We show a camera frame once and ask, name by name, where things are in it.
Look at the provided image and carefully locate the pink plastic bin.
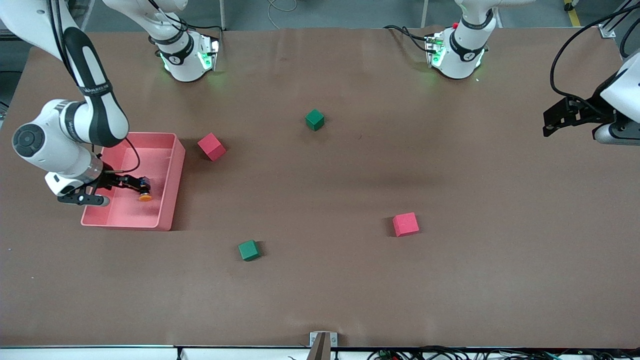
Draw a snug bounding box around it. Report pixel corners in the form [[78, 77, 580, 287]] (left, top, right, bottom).
[[81, 132, 186, 232]]

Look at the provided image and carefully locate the red cube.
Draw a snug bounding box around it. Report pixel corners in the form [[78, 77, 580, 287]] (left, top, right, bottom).
[[197, 132, 227, 162], [392, 212, 420, 238]]

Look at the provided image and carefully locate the green cube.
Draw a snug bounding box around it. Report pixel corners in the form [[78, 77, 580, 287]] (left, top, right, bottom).
[[238, 239, 261, 262], [305, 109, 326, 132]]

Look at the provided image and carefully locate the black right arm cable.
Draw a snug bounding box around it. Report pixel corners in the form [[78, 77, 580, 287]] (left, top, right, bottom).
[[92, 136, 142, 175]]

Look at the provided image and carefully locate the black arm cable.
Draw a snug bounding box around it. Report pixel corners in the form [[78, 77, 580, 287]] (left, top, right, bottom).
[[92, 136, 142, 175], [550, 4, 640, 108]]

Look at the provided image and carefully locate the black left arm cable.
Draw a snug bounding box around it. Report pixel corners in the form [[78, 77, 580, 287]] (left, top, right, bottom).
[[550, 4, 640, 108]]

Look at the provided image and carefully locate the aluminium frame profile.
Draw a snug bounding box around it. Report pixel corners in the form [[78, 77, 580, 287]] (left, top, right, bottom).
[[597, 0, 640, 39]]

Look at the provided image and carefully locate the black base cable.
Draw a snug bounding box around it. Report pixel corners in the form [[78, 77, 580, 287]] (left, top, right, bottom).
[[383, 24, 432, 53], [175, 15, 224, 32]]

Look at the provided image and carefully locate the white floor cable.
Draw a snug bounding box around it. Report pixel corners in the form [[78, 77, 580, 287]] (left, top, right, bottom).
[[266, 0, 299, 29]]

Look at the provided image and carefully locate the metal table bracket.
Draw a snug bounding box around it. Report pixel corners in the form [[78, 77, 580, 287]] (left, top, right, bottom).
[[308, 331, 338, 360]]

